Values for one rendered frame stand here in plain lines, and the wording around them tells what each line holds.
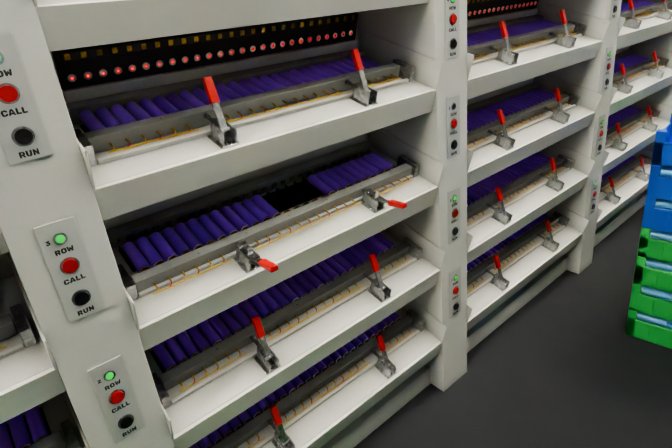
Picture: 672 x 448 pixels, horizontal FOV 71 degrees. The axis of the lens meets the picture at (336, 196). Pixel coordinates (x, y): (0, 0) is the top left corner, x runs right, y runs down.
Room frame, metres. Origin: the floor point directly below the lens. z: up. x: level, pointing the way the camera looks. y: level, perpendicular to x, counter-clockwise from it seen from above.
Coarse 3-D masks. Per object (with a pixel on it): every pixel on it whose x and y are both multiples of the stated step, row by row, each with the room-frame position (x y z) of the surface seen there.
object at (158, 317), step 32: (288, 160) 0.87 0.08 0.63; (416, 160) 0.92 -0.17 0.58; (192, 192) 0.75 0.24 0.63; (416, 192) 0.86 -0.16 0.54; (320, 224) 0.74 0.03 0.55; (352, 224) 0.75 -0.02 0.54; (384, 224) 0.80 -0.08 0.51; (288, 256) 0.66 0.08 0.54; (320, 256) 0.70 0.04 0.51; (128, 288) 0.55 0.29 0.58; (192, 288) 0.58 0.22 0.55; (224, 288) 0.59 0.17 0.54; (256, 288) 0.63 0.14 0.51; (160, 320) 0.53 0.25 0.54; (192, 320) 0.56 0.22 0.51
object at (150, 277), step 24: (408, 168) 0.90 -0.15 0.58; (336, 192) 0.80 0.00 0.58; (360, 192) 0.82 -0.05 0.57; (384, 192) 0.84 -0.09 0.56; (288, 216) 0.72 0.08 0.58; (312, 216) 0.75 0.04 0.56; (240, 240) 0.66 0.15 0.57; (168, 264) 0.60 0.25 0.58; (192, 264) 0.61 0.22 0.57; (144, 288) 0.57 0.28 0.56; (168, 288) 0.57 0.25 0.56
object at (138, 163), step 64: (64, 64) 0.67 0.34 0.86; (128, 64) 0.72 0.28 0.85; (192, 64) 0.79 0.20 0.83; (256, 64) 0.86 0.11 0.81; (320, 64) 0.91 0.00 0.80; (384, 64) 0.98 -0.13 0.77; (128, 128) 0.61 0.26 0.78; (192, 128) 0.66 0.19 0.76; (256, 128) 0.68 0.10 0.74; (320, 128) 0.72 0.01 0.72; (128, 192) 0.54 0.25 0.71
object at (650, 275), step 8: (640, 264) 1.00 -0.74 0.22; (640, 272) 1.00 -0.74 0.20; (648, 272) 0.99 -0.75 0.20; (656, 272) 0.98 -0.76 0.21; (664, 272) 0.97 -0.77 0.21; (640, 280) 1.00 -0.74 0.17; (648, 280) 0.99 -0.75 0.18; (656, 280) 0.98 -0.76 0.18; (664, 280) 0.97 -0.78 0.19; (656, 288) 0.98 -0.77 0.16; (664, 288) 0.96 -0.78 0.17
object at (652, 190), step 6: (654, 168) 1.01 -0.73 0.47; (660, 168) 1.00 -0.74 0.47; (654, 174) 1.00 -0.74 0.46; (654, 180) 1.00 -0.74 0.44; (660, 180) 1.00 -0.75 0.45; (666, 180) 0.99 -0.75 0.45; (648, 186) 1.01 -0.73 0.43; (654, 186) 1.00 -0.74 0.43; (660, 186) 0.99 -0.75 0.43; (666, 186) 0.99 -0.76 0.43; (648, 192) 1.01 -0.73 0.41; (654, 192) 1.00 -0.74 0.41; (660, 192) 0.99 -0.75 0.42; (666, 192) 0.98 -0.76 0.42; (660, 198) 0.99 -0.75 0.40; (666, 198) 0.98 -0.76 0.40
